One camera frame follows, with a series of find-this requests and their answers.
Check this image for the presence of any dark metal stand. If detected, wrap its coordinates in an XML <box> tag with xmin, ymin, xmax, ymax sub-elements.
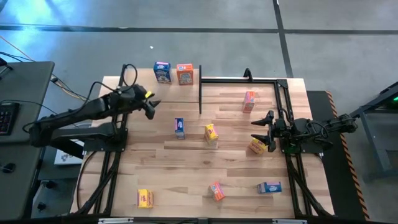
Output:
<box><xmin>343</xmin><ymin>81</ymin><xmax>398</xmax><ymax>183</ymax></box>

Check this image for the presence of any blue Frosted Flakes cereal box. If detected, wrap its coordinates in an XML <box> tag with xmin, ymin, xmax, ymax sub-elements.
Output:
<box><xmin>256</xmin><ymin>181</ymin><xmax>283</xmax><ymax>195</ymax></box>
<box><xmin>174</xmin><ymin>117</ymin><xmax>187</xmax><ymax>140</ymax></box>
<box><xmin>152</xmin><ymin>61</ymin><xmax>173</xmax><ymax>85</ymax></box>

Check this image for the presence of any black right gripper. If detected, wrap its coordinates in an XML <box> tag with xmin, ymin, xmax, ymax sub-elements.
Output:
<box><xmin>250</xmin><ymin>110</ymin><xmax>287</xmax><ymax>153</ymax></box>

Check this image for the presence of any black aluminium table frame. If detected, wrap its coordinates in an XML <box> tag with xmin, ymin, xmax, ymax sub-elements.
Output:
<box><xmin>74</xmin><ymin>67</ymin><xmax>335</xmax><ymax>218</ymax></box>

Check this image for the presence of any black keyboard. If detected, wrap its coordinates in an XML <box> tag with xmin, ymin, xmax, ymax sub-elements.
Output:
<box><xmin>0</xmin><ymin>101</ymin><xmax>21</xmax><ymax>136</ymax></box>

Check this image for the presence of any white printed sheet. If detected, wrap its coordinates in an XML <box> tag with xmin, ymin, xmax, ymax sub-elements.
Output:
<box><xmin>53</xmin><ymin>138</ymin><xmax>85</xmax><ymax>166</ymax></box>

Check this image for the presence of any silver metal bracket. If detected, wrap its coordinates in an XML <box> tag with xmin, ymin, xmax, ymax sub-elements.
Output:
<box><xmin>272</xmin><ymin>218</ymin><xmax>308</xmax><ymax>224</ymax></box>
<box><xmin>98</xmin><ymin>217</ymin><xmax>134</xmax><ymax>224</ymax></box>

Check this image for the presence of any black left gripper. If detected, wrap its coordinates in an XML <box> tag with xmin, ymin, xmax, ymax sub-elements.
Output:
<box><xmin>134</xmin><ymin>84</ymin><xmax>162</xmax><ymax>121</ymax></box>

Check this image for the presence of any orange Mini Wheats cereal box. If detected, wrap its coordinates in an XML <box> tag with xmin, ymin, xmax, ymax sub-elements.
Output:
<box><xmin>175</xmin><ymin>63</ymin><xmax>195</xmax><ymax>86</ymax></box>
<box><xmin>242</xmin><ymin>90</ymin><xmax>256</xmax><ymax>114</ymax></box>
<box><xmin>208</xmin><ymin>181</ymin><xmax>226</xmax><ymax>202</ymax></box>

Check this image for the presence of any black computer mouse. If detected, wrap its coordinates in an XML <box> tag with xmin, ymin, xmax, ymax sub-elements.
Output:
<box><xmin>1</xmin><ymin>162</ymin><xmax>17</xmax><ymax>174</ymax></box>

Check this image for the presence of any yellow Corn Pops cereal box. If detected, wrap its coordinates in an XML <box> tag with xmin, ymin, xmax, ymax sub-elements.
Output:
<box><xmin>248</xmin><ymin>138</ymin><xmax>269</xmax><ymax>156</ymax></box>
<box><xmin>136</xmin><ymin>189</ymin><xmax>155</xmax><ymax>209</ymax></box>
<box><xmin>204</xmin><ymin>123</ymin><xmax>220</xmax><ymax>146</ymax></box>

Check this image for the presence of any grey side desk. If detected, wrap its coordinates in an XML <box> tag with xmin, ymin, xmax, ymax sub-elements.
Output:
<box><xmin>0</xmin><ymin>60</ymin><xmax>56</xmax><ymax>220</ymax></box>

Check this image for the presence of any black mat hazard stripe edge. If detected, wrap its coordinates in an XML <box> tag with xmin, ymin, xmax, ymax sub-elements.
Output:
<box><xmin>306</xmin><ymin>90</ymin><xmax>371</xmax><ymax>222</ymax></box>

